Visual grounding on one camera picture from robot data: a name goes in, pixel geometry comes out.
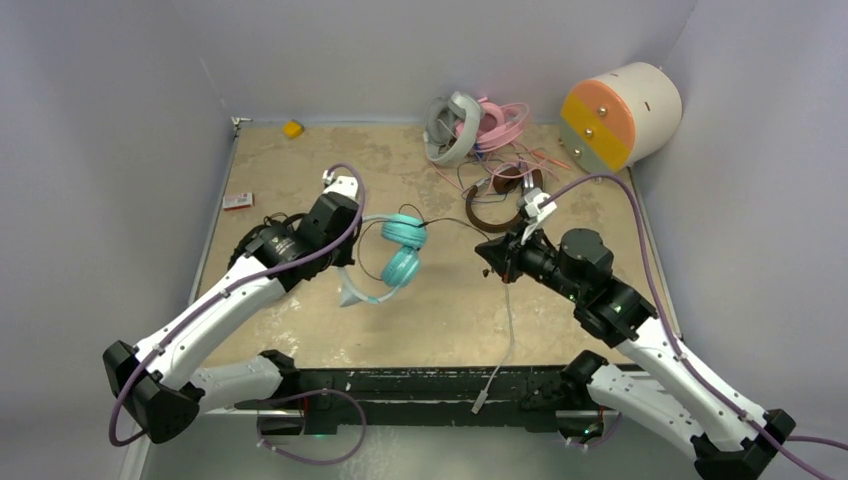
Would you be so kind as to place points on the pink headphones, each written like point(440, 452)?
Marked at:
point(500, 125)

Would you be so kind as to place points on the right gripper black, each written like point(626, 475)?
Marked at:
point(504, 255)

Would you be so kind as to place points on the grey white headphones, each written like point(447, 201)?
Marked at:
point(450, 128)

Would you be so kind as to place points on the round drawer cabinet orange yellow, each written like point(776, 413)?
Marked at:
point(612, 120)

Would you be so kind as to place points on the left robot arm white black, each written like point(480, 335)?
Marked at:
point(160, 384)

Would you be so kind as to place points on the brown headphones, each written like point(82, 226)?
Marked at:
point(505, 181)

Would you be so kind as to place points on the black headphones with cable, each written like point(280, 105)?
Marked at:
point(275, 220)

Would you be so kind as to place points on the small red white box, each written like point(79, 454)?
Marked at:
point(238, 201)

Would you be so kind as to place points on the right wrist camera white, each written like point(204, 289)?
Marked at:
point(535, 207)

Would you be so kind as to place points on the yellow small object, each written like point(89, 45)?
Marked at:
point(292, 129)

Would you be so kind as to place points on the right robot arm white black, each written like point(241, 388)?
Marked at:
point(726, 435)

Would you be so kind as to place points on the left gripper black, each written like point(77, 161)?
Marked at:
point(346, 256)

